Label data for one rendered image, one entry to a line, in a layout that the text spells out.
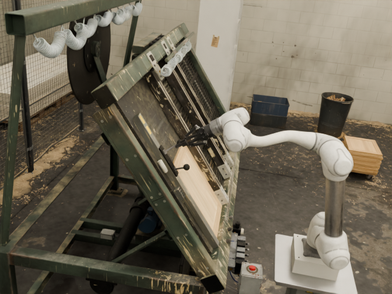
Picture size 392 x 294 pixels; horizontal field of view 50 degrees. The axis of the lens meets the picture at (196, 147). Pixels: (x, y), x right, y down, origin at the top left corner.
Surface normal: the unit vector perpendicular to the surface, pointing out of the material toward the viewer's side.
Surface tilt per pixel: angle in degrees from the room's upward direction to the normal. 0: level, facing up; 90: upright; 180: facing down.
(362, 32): 90
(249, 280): 90
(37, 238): 0
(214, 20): 90
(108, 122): 90
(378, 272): 0
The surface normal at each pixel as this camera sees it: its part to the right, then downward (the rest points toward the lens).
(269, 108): -0.11, 0.41
